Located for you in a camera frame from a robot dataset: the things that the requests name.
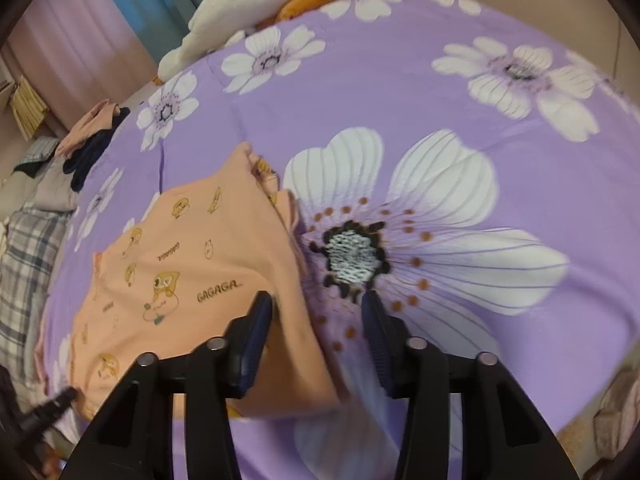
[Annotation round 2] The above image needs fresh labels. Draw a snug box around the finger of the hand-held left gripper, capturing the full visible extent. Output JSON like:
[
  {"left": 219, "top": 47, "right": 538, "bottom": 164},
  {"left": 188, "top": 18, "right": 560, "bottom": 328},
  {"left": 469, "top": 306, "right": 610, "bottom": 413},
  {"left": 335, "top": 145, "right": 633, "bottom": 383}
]
[{"left": 17, "top": 389, "right": 78, "bottom": 436}]

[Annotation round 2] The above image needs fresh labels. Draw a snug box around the orange cartoon print garment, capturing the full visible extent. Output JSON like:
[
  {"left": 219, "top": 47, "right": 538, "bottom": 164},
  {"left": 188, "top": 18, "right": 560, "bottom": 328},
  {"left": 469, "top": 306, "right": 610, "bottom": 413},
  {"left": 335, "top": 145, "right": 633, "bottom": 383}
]
[{"left": 70, "top": 141, "right": 351, "bottom": 421}]

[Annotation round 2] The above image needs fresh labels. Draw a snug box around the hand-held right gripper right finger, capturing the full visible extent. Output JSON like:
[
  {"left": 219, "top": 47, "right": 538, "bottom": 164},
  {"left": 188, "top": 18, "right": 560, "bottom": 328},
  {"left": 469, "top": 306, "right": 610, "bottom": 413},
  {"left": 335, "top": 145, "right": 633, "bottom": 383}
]
[{"left": 361, "top": 290, "right": 581, "bottom": 480}]

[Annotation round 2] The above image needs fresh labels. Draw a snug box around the purple floral blanket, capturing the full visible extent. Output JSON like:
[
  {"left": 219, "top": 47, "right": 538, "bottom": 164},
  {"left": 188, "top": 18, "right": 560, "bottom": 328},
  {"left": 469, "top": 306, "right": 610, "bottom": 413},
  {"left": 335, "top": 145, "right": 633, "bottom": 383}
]
[{"left": 37, "top": 0, "right": 640, "bottom": 480}]

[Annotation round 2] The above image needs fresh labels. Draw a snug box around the dark navy garment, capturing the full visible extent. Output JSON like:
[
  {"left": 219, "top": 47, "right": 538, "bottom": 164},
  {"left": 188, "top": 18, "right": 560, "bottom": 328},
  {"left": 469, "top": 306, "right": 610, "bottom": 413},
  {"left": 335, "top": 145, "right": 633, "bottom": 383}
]
[{"left": 62, "top": 106, "right": 132, "bottom": 192}]

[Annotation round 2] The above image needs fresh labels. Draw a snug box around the yellow woven mat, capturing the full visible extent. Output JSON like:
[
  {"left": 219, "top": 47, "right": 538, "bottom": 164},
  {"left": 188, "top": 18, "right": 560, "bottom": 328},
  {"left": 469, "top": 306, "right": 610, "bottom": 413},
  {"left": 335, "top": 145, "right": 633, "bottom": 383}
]
[{"left": 10, "top": 76, "right": 51, "bottom": 138}]

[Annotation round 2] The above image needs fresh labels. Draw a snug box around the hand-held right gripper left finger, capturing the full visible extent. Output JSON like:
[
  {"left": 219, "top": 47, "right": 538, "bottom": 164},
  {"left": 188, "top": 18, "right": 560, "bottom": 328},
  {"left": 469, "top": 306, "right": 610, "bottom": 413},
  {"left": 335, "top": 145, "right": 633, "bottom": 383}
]
[{"left": 60, "top": 290, "right": 275, "bottom": 480}]

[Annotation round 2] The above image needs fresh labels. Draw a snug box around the peach garment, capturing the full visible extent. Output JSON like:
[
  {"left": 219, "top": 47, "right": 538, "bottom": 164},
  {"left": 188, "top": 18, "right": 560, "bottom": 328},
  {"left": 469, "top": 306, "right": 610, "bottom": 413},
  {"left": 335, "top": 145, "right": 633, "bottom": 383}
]
[{"left": 57, "top": 100, "right": 123, "bottom": 158}]

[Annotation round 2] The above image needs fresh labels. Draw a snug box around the pink curtain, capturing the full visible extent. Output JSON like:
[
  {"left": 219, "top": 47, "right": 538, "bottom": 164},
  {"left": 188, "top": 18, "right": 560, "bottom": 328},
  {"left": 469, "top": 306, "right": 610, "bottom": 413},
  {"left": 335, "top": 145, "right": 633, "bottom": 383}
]
[{"left": 0, "top": 0, "right": 161, "bottom": 131}]

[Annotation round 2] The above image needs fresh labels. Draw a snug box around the grey quilted cloth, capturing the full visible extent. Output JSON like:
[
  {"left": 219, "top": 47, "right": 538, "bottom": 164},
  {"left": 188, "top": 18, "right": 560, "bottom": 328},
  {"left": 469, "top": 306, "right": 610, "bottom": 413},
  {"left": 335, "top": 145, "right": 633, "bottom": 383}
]
[{"left": 30, "top": 160, "right": 83, "bottom": 216}]

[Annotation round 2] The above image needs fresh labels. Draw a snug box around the white and orange plush toy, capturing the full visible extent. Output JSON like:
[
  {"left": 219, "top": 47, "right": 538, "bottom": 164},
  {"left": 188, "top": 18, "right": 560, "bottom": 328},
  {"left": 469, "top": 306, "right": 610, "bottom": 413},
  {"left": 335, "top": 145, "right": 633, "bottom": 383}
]
[{"left": 152, "top": 0, "right": 371, "bottom": 86}]

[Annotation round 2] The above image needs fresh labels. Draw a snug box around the plaid pillow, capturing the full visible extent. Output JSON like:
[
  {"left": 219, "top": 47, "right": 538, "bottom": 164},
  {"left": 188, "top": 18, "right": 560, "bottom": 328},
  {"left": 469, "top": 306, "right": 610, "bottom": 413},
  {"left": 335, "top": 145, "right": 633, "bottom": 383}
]
[{"left": 0, "top": 207, "right": 76, "bottom": 386}]

